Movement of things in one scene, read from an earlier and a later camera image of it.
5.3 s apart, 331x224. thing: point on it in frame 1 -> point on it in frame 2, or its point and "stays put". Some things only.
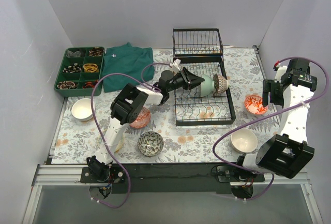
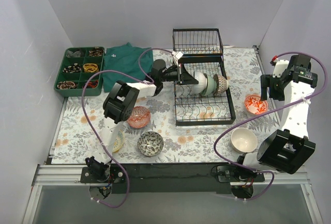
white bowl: x=82 y=108 -> x=198 y=88
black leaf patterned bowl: x=150 y=144 stays put
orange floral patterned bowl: x=253 y=105 stays put
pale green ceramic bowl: x=207 y=86 stays put
